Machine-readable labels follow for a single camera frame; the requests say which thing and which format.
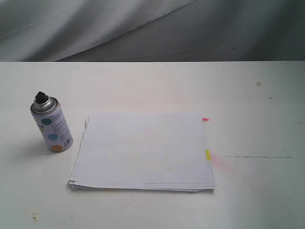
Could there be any white paper stack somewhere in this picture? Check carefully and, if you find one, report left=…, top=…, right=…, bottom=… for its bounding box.
left=69, top=113, right=216, bottom=192

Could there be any white spray paint can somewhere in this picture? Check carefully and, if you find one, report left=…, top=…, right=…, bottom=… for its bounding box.
left=30, top=92, right=73, bottom=153

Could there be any grey backdrop cloth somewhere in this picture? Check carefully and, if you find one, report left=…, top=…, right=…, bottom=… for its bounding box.
left=0, top=0, right=305, bottom=62

